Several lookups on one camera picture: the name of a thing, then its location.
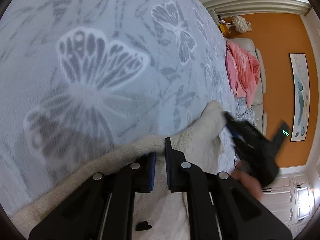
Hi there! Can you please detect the person's right hand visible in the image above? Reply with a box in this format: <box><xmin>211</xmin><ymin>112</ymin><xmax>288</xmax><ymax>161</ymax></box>
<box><xmin>231</xmin><ymin>161</ymin><xmax>263</xmax><ymax>202</ymax></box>

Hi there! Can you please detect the white left nightstand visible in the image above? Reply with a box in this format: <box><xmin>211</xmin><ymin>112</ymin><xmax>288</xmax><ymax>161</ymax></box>
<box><xmin>208</xmin><ymin>9</ymin><xmax>225</xmax><ymax>26</ymax></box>

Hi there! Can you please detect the grey butterfly pillow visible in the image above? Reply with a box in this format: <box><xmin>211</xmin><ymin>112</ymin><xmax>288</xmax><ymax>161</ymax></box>
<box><xmin>235</xmin><ymin>98</ymin><xmax>256</xmax><ymax>127</ymax></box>

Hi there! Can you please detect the yellow box on nightstand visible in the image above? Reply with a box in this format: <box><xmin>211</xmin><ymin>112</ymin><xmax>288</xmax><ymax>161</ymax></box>
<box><xmin>219</xmin><ymin>21</ymin><xmax>230</xmax><ymax>38</ymax></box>

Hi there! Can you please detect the cream knitted sweater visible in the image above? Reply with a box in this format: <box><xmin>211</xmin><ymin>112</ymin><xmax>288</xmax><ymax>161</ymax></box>
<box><xmin>10</xmin><ymin>100</ymin><xmax>226</xmax><ymax>239</ymax></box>

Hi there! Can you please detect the white wardrobe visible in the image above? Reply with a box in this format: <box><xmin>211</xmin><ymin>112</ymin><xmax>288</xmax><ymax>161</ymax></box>
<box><xmin>262</xmin><ymin>165</ymin><xmax>319</xmax><ymax>238</ymax></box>

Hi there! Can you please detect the grey butterfly bedspread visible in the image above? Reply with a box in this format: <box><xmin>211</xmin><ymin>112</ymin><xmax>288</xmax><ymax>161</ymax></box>
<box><xmin>1</xmin><ymin>0</ymin><xmax>240</xmax><ymax>215</ymax></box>

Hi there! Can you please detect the pink garment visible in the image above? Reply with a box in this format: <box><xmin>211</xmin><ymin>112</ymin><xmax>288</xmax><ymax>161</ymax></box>
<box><xmin>225</xmin><ymin>40</ymin><xmax>260</xmax><ymax>108</ymax></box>

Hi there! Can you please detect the beige leather headboard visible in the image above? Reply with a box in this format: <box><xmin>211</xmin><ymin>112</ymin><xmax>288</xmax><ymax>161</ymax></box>
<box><xmin>226</xmin><ymin>37</ymin><xmax>268</xmax><ymax>136</ymax></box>

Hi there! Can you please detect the framed feather wall picture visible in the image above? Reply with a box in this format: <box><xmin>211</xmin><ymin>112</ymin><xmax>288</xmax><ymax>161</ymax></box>
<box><xmin>289</xmin><ymin>53</ymin><xmax>310</xmax><ymax>142</ymax></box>

